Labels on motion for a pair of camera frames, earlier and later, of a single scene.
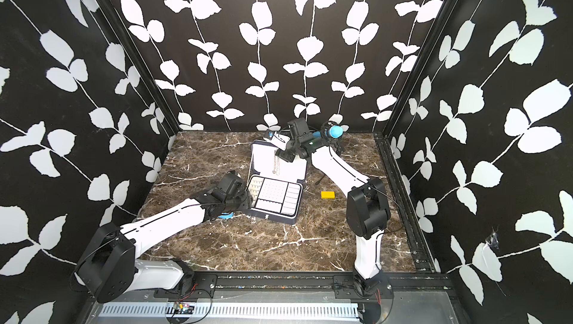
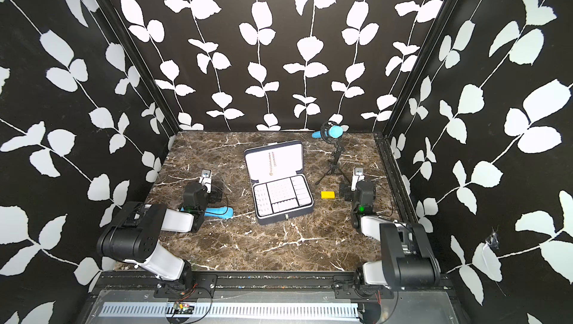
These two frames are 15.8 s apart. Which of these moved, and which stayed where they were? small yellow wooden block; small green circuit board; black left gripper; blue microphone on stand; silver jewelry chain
Moved: black left gripper; silver jewelry chain
Stayed: blue microphone on stand; small yellow wooden block; small green circuit board
